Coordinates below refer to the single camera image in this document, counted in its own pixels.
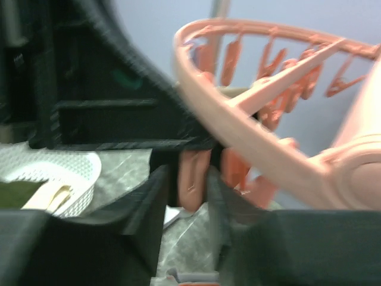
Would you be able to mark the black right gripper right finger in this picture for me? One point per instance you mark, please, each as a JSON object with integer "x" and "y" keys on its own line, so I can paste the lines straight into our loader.
{"x": 253, "y": 246}

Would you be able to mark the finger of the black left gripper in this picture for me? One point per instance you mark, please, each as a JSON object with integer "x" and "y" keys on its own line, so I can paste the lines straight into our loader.
{"x": 101, "y": 93}

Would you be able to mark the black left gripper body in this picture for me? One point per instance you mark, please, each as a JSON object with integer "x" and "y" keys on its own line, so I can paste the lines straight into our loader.
{"x": 28, "y": 75}

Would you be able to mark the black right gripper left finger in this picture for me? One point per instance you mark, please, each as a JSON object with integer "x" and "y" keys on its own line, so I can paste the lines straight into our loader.
{"x": 116, "y": 244}

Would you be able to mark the grey striped boxer underwear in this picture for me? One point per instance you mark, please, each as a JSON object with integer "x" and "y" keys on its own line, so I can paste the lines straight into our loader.
{"x": 173, "y": 277}

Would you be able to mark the beige underwear in basket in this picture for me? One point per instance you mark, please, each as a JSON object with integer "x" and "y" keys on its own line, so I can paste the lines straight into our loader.
{"x": 49, "y": 197}

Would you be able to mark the olive green underwear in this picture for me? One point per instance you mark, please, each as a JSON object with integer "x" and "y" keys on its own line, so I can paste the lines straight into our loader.
{"x": 15, "y": 194}

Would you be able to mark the white perforated laundry basket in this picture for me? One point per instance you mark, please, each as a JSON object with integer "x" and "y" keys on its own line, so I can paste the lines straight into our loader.
{"x": 79, "y": 170}

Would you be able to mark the silver clothes rack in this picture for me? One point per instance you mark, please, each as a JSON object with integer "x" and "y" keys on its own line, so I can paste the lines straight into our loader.
{"x": 220, "y": 8}

